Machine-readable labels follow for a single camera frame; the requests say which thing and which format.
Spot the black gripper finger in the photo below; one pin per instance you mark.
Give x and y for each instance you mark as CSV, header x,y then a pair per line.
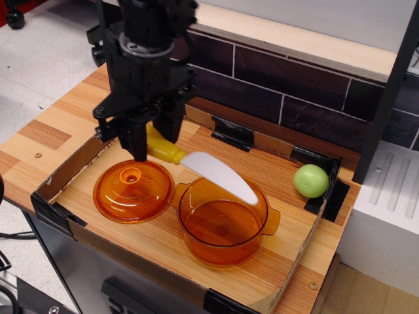
x,y
168,120
133,138

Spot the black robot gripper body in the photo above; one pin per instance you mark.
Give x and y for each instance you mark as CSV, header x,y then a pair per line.
x,y
139,77

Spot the yellow handled white toy knife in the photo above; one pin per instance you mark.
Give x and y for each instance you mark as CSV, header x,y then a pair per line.
x,y
201,163

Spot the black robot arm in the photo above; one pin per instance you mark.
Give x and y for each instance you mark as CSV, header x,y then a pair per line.
x,y
151,24

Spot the orange transparent pot lid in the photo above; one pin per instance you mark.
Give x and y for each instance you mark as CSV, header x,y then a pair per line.
x,y
133,192

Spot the cardboard fence with black tape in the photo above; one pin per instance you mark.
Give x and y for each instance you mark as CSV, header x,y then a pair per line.
x,y
284,275

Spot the orange transparent pot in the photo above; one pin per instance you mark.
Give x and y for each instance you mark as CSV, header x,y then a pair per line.
x,y
217,226

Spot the black chair base wheel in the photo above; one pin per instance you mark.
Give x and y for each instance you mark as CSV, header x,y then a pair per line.
x,y
97,51

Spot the black caster wheel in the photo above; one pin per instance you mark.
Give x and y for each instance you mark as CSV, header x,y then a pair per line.
x,y
15,18

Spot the green toy apple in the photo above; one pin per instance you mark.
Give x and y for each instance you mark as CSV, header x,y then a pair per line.
x,y
311,181

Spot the dark brick backsplash shelf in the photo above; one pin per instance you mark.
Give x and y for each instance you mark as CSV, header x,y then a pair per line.
x,y
315,91

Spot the white toy sink unit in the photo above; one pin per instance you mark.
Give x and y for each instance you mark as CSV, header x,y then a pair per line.
x,y
381,237

